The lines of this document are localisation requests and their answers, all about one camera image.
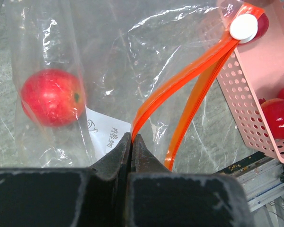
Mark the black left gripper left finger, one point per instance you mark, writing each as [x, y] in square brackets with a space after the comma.
[67, 197]

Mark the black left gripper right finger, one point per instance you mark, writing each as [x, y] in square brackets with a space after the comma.
[157, 197]

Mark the red toy apple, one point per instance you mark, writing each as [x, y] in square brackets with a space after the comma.
[52, 98]

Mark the red toy tomato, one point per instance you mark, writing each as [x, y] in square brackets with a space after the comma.
[273, 111]

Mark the pink perforated plastic basket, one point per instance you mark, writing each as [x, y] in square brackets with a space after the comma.
[256, 71]

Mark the aluminium rail frame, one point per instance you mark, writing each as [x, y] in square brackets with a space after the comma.
[261, 177]

